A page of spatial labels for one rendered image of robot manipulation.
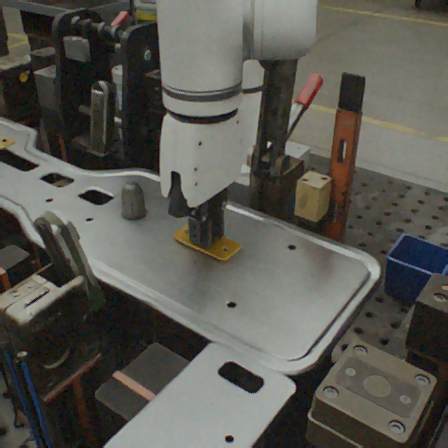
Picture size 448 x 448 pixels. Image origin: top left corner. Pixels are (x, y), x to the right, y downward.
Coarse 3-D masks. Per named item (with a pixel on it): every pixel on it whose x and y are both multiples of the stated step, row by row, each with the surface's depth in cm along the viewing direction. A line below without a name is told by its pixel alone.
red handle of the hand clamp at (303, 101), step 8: (312, 80) 76; (320, 80) 77; (304, 88) 76; (312, 88) 76; (304, 96) 76; (312, 96) 76; (296, 104) 76; (304, 104) 75; (296, 112) 75; (304, 112) 76; (296, 120) 75; (288, 128) 74; (288, 136) 75; (272, 144) 74; (264, 160) 73
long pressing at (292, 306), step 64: (0, 128) 98; (0, 192) 79; (64, 192) 79; (128, 256) 66; (192, 256) 66; (256, 256) 66; (320, 256) 66; (192, 320) 57; (256, 320) 57; (320, 320) 57
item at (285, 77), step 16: (272, 64) 65; (288, 64) 66; (272, 80) 69; (288, 80) 67; (272, 96) 70; (288, 96) 69; (272, 112) 71; (288, 112) 70; (272, 128) 72; (256, 144) 73; (256, 160) 74; (272, 160) 72; (272, 176) 73
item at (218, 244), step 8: (176, 232) 69; (184, 232) 69; (184, 240) 68; (216, 240) 68; (224, 240) 68; (232, 240) 68; (200, 248) 66; (208, 248) 66; (216, 248) 66; (232, 248) 66; (216, 256) 65; (224, 256) 65
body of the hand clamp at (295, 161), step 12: (264, 168) 78; (300, 168) 76; (252, 180) 76; (264, 180) 75; (276, 180) 74; (288, 180) 75; (252, 192) 77; (264, 192) 76; (276, 192) 75; (288, 192) 76; (252, 204) 78; (264, 204) 77; (276, 204) 76; (288, 204) 78; (276, 216) 77; (288, 216) 79
